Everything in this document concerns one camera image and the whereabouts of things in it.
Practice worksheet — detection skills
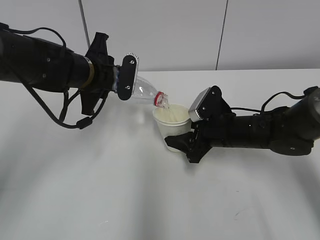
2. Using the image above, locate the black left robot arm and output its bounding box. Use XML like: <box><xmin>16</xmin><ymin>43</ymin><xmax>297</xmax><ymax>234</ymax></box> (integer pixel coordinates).
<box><xmin>0</xmin><ymin>23</ymin><xmax>117</xmax><ymax>116</ymax></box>

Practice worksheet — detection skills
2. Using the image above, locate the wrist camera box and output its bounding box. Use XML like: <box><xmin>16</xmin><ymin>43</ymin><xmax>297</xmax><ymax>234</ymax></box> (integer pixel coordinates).
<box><xmin>117</xmin><ymin>53</ymin><xmax>139</xmax><ymax>101</ymax></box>
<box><xmin>188</xmin><ymin>85</ymin><xmax>232</xmax><ymax>123</ymax></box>

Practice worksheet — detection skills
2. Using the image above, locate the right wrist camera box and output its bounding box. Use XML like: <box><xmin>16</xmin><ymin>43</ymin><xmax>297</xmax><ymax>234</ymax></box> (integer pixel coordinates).
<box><xmin>188</xmin><ymin>85</ymin><xmax>232</xmax><ymax>123</ymax></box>

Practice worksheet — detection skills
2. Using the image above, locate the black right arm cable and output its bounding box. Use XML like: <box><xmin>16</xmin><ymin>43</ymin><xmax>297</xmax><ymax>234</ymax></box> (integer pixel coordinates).
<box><xmin>229</xmin><ymin>86</ymin><xmax>320</xmax><ymax>116</ymax></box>

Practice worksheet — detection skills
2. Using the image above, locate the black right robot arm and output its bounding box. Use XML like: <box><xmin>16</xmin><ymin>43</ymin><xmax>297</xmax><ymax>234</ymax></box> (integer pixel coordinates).
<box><xmin>164</xmin><ymin>85</ymin><xmax>320</xmax><ymax>164</ymax></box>

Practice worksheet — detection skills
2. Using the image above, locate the Nongfu Spring water bottle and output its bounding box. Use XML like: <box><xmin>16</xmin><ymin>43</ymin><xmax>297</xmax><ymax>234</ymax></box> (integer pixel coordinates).
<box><xmin>113</xmin><ymin>65</ymin><xmax>171</xmax><ymax>110</ymax></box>

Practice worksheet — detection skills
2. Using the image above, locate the white paper cup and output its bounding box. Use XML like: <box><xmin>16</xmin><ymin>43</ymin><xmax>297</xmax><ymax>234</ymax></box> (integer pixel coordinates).
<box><xmin>152</xmin><ymin>104</ymin><xmax>192</xmax><ymax>139</ymax></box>

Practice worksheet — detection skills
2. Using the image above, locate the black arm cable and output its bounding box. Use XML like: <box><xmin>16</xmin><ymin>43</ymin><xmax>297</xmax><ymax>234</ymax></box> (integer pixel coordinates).
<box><xmin>229</xmin><ymin>86</ymin><xmax>320</xmax><ymax>116</ymax></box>
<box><xmin>0</xmin><ymin>22</ymin><xmax>111</xmax><ymax>130</ymax></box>

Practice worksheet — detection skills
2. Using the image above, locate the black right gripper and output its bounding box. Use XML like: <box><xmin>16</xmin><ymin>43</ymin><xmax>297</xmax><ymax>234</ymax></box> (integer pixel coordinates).
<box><xmin>164</xmin><ymin>112</ymin><xmax>236</xmax><ymax>164</ymax></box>

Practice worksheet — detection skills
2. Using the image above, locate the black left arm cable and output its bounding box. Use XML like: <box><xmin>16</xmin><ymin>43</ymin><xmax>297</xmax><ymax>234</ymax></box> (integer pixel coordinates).
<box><xmin>0</xmin><ymin>22</ymin><xmax>111</xmax><ymax>130</ymax></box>

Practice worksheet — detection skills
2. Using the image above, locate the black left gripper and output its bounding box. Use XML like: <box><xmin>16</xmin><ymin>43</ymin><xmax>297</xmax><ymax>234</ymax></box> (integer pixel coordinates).
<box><xmin>80</xmin><ymin>32</ymin><xmax>117</xmax><ymax>116</ymax></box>

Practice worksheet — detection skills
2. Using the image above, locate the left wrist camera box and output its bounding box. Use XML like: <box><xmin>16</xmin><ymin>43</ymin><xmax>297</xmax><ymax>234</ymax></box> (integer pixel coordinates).
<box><xmin>117</xmin><ymin>53</ymin><xmax>139</xmax><ymax>101</ymax></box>

